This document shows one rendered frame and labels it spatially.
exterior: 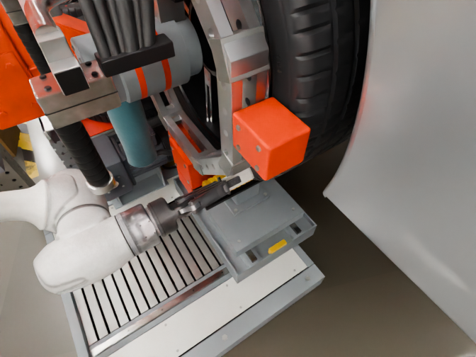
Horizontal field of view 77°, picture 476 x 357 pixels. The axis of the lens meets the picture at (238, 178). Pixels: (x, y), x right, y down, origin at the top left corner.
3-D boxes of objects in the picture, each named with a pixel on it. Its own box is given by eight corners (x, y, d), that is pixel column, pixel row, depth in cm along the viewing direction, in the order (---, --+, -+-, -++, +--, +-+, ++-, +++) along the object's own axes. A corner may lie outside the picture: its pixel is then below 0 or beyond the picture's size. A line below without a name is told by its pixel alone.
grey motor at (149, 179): (205, 183, 137) (196, 124, 109) (115, 227, 122) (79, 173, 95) (187, 158, 146) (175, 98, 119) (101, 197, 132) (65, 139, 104)
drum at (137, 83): (208, 90, 64) (202, 22, 53) (110, 126, 57) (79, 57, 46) (179, 60, 71) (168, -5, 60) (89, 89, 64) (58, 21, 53)
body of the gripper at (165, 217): (158, 234, 65) (196, 213, 68) (164, 242, 57) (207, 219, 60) (142, 202, 63) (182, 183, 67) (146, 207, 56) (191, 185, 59)
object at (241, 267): (312, 235, 120) (317, 223, 112) (236, 285, 108) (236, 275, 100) (243, 158, 146) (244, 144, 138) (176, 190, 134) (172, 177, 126)
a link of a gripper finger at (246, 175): (222, 178, 66) (223, 178, 65) (248, 166, 68) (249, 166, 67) (227, 191, 66) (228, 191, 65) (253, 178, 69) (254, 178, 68)
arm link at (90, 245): (123, 238, 51) (103, 193, 59) (25, 287, 46) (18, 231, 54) (142, 270, 59) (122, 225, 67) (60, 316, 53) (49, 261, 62)
